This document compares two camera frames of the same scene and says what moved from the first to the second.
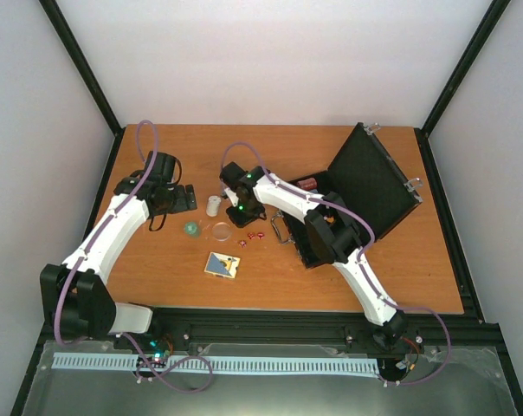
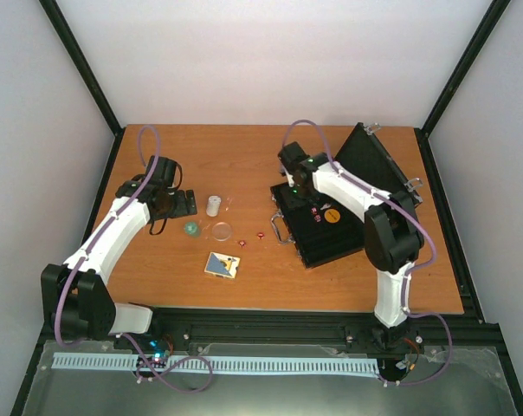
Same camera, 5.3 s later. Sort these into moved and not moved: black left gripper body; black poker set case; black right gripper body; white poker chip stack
Moved: black right gripper body
Not moved: black left gripper body; white poker chip stack; black poker set case
